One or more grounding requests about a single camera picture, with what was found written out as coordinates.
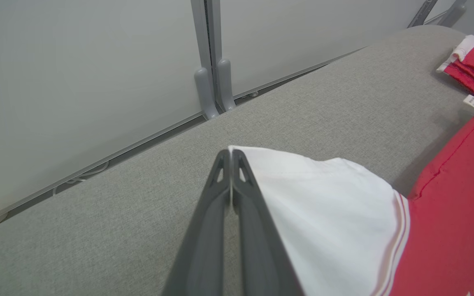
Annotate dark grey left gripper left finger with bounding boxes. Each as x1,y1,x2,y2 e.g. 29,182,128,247
161,149,232,296

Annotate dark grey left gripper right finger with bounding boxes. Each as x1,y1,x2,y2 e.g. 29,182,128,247
231,149,305,296

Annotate red t-shirt white sleeves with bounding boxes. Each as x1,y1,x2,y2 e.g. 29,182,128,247
228,95,474,296

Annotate thin white floor cable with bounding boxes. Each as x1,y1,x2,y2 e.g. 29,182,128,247
52,161,110,196

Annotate grey partition post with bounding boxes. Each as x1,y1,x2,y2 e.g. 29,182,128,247
191,0,236,120
408,0,468,28

